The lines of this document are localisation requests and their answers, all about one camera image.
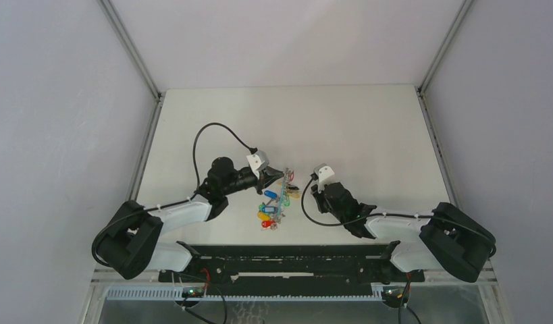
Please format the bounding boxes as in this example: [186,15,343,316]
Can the black mounting base rail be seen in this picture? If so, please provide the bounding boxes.
[113,243,474,298]

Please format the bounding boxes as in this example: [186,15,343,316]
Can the white slotted cable duct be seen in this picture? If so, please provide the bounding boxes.
[105,286,383,301]

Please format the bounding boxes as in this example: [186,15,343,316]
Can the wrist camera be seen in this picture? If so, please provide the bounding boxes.
[246,150,269,179]
[313,163,337,192]

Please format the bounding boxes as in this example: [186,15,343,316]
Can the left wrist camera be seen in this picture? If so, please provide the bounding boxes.
[246,150,269,179]

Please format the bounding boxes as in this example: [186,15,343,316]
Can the left camera cable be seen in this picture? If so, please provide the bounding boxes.
[192,122,258,193]

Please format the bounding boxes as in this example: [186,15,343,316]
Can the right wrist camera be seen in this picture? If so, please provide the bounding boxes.
[313,163,337,192]

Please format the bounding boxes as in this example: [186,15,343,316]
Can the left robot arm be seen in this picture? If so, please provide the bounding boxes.
[91,153,285,281]

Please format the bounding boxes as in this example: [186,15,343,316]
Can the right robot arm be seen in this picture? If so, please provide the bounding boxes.
[301,182,497,283]

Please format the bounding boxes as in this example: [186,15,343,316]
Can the blue keyring with keys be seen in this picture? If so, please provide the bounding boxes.
[257,168,300,231]

